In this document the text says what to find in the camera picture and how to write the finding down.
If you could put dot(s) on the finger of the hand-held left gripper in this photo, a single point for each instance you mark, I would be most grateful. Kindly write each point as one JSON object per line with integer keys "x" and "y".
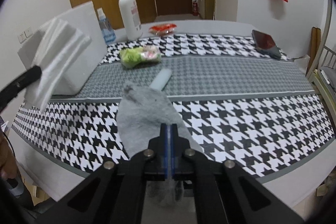
{"x": 23, "y": 81}

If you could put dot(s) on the white wall socket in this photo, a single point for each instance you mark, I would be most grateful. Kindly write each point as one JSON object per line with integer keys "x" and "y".
{"x": 28, "y": 32}
{"x": 22, "y": 37}

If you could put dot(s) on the red snack packet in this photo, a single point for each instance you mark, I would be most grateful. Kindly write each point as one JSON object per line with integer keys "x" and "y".
{"x": 162, "y": 28}

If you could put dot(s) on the metal bunk bed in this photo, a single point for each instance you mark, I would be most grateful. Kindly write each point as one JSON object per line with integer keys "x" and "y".
{"x": 325, "y": 56}

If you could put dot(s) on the white cloth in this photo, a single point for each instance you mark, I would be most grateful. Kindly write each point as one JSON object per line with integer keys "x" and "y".
{"x": 57, "y": 56}

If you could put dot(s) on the white pump bottle red cap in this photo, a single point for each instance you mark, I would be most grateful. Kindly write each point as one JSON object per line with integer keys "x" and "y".
{"x": 130, "y": 16}

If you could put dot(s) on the person's left hand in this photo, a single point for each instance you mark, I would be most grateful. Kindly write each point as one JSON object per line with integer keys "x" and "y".
{"x": 5, "y": 158}

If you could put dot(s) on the white foam box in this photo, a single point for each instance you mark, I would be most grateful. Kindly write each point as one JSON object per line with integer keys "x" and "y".
{"x": 82, "y": 22}

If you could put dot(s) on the black smartphone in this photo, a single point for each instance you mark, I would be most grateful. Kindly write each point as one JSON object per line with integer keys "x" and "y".
{"x": 265, "y": 41}

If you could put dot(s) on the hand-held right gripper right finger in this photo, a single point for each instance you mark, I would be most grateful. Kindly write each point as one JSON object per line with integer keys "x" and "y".
{"x": 172, "y": 158}

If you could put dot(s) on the grey sock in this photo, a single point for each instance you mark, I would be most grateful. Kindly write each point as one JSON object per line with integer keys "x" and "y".
{"x": 147, "y": 113}

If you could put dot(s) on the leaning wooden boards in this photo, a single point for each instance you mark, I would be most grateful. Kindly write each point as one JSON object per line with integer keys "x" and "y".
{"x": 315, "y": 45}

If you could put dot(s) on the red fire extinguisher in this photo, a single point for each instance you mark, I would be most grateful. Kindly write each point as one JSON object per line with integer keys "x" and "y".
{"x": 195, "y": 8}

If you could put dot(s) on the blue water bottle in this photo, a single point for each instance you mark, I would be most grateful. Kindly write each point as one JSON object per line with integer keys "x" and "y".
{"x": 107, "y": 29}

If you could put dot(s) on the green tissue packet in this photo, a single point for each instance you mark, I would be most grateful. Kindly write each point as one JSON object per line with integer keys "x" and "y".
{"x": 136, "y": 56}

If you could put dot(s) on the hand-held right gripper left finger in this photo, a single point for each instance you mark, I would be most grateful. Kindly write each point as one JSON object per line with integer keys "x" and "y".
{"x": 164, "y": 155}

